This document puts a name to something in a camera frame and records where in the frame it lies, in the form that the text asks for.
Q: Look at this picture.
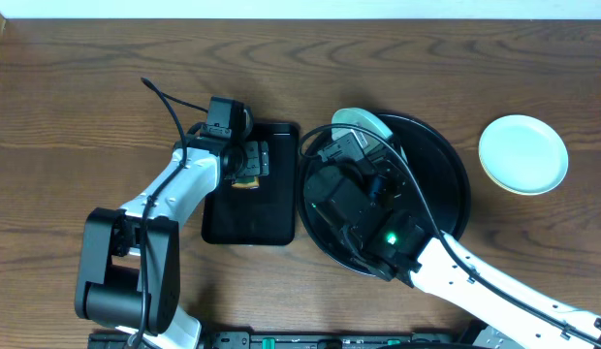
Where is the light green plate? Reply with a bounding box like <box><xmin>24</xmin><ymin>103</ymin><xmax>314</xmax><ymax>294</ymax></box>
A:
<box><xmin>332</xmin><ymin>108</ymin><xmax>407</xmax><ymax>160</ymax></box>
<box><xmin>478</xmin><ymin>114</ymin><xmax>569</xmax><ymax>196</ymax></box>

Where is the round black tray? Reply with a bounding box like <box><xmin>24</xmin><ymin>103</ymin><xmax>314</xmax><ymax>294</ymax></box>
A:
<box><xmin>297</xmin><ymin>113</ymin><xmax>471</xmax><ymax>283</ymax></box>

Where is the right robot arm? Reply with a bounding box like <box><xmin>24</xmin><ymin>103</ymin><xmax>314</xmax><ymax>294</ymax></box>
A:
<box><xmin>299</xmin><ymin>155</ymin><xmax>601</xmax><ymax>348</ymax></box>

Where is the yellow sponge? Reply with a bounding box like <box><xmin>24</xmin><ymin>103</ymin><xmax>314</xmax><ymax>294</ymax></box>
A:
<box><xmin>232</xmin><ymin>176</ymin><xmax>260</xmax><ymax>190</ymax></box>

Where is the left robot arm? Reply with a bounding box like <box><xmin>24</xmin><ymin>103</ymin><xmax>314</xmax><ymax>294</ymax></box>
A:
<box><xmin>74</xmin><ymin>135</ymin><xmax>270</xmax><ymax>348</ymax></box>

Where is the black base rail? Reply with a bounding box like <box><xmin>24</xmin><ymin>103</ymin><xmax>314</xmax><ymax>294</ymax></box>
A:
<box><xmin>197</xmin><ymin>332</ymin><xmax>456</xmax><ymax>349</ymax></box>

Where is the rectangular black tray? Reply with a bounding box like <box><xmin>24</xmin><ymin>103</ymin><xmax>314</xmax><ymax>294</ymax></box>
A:
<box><xmin>202</xmin><ymin>123</ymin><xmax>299</xmax><ymax>245</ymax></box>

